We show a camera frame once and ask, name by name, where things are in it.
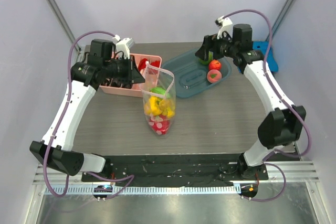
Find pink divided organizer box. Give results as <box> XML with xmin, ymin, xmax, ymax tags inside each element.
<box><xmin>100</xmin><ymin>54</ymin><xmax>162</xmax><ymax>98</ymax></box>

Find red fabric item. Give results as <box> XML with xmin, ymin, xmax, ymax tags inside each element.
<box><xmin>150</xmin><ymin>60</ymin><xmax>161</xmax><ymax>68</ymax></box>
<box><xmin>138</xmin><ymin>58</ymin><xmax>148</xmax><ymax>71</ymax></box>

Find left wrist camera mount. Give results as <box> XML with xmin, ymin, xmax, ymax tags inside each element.
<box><xmin>112</xmin><ymin>35</ymin><xmax>135</xmax><ymax>59</ymax></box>

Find yellow bell pepper toy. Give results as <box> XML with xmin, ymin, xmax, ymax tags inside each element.
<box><xmin>144</xmin><ymin>96</ymin><xmax>163</xmax><ymax>116</ymax></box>

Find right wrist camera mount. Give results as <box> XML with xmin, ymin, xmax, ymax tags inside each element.
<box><xmin>215</xmin><ymin>16</ymin><xmax>233</xmax><ymax>39</ymax></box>

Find white slotted cable duct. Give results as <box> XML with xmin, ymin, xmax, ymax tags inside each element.
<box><xmin>44</xmin><ymin>185</ymin><xmax>242</xmax><ymax>195</ymax></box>

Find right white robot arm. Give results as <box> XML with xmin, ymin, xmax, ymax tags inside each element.
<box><xmin>195</xmin><ymin>24</ymin><xmax>306</xmax><ymax>179</ymax></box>

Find red fabric item left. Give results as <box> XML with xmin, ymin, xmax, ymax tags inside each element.
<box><xmin>138</xmin><ymin>58</ymin><xmax>148</xmax><ymax>71</ymax></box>

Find folded blue cloth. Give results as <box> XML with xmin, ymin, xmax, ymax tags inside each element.
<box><xmin>247</xmin><ymin>41</ymin><xmax>278</xmax><ymax>74</ymax></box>

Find green cucumber toy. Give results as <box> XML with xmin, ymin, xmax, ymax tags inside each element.
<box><xmin>150</xmin><ymin>87</ymin><xmax>171</xmax><ymax>99</ymax></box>

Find yellow banana bunch toy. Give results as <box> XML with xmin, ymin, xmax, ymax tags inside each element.
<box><xmin>159</xmin><ymin>99</ymin><xmax>175</xmax><ymax>118</ymax></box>

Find clear pink zip top bag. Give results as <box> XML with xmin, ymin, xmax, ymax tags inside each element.
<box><xmin>139</xmin><ymin>62</ymin><xmax>176</xmax><ymax>136</ymax></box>

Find red fabric item right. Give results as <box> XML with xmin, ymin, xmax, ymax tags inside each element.
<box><xmin>150</xmin><ymin>60</ymin><xmax>161</xmax><ymax>68</ymax></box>

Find red strawberry toy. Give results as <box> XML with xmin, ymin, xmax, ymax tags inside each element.
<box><xmin>208</xmin><ymin>60</ymin><xmax>222</xmax><ymax>71</ymax></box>

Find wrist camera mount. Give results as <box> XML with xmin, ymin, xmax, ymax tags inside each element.
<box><xmin>112</xmin><ymin>35</ymin><xmax>135</xmax><ymax>59</ymax></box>
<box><xmin>215</xmin><ymin>16</ymin><xmax>233</xmax><ymax>39</ymax></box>

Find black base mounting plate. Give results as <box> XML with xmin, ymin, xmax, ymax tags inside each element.
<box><xmin>81</xmin><ymin>155</ymin><xmax>268</xmax><ymax>183</ymax></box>

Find pink peach toy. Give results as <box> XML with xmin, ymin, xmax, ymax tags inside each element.
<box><xmin>207</xmin><ymin>69</ymin><xmax>222</xmax><ymax>83</ymax></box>

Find green lime toy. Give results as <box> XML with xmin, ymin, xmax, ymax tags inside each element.
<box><xmin>198</xmin><ymin>53</ymin><xmax>214</xmax><ymax>65</ymax></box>

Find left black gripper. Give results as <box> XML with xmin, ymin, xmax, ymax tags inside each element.
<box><xmin>103</xmin><ymin>55</ymin><xmax>145</xmax><ymax>84</ymax></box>

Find teal plastic fruit tray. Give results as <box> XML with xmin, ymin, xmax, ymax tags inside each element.
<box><xmin>161</xmin><ymin>49</ymin><xmax>232</xmax><ymax>98</ymax></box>

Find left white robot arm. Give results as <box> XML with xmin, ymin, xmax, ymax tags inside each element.
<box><xmin>29</xmin><ymin>38</ymin><xmax>145</xmax><ymax>182</ymax></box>

